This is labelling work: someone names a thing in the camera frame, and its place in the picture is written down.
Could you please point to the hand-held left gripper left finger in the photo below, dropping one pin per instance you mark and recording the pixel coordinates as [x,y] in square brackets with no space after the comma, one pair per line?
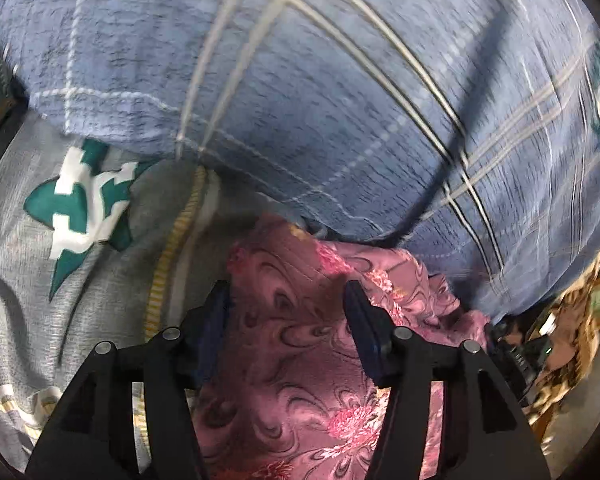
[215,332]

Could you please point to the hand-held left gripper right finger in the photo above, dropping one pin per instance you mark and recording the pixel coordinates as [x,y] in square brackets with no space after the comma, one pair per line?
[366,332]

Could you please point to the pink floral garment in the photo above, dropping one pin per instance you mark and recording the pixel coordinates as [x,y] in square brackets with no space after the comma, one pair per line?
[290,360]

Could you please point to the brown leopard print cloth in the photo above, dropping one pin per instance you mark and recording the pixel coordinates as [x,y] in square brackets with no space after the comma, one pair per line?
[575,330]

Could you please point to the grey plaid bed sheet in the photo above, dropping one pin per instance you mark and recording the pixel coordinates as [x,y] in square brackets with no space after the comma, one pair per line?
[20,260]

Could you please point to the blue plaid quilt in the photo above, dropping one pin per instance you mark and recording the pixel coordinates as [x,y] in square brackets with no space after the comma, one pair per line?
[305,85]

